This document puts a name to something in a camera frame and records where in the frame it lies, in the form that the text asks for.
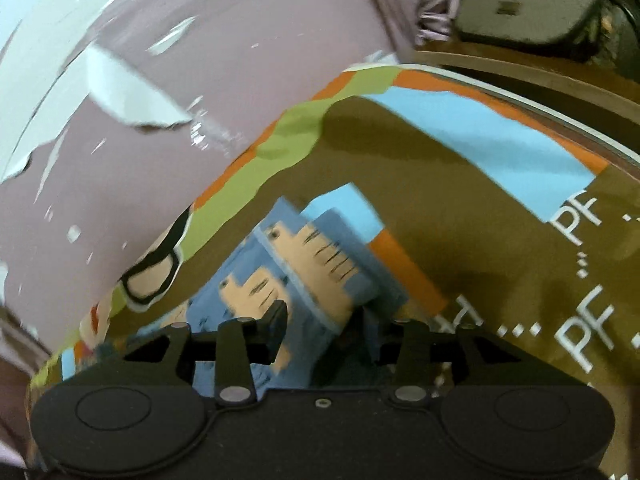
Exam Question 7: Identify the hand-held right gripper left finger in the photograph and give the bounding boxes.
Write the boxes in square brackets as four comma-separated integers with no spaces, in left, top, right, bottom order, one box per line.
[121,300,289,407]

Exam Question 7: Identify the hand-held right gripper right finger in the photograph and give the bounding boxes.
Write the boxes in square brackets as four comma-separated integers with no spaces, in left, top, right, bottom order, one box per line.
[377,317,527,407]

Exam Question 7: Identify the blue printed pants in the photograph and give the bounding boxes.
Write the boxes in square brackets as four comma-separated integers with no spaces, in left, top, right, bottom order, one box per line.
[137,195,416,391]

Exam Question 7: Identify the colourful printed blanket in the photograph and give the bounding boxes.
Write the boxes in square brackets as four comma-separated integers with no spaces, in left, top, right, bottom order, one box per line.
[27,62,640,480]

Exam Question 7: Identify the dark grey quilted bag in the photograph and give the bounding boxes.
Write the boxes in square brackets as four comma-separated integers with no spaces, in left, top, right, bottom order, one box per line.
[452,0,640,68]

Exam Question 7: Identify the brown wooden bed frame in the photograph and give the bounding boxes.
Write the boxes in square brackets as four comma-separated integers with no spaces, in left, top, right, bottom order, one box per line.
[415,40,640,128]

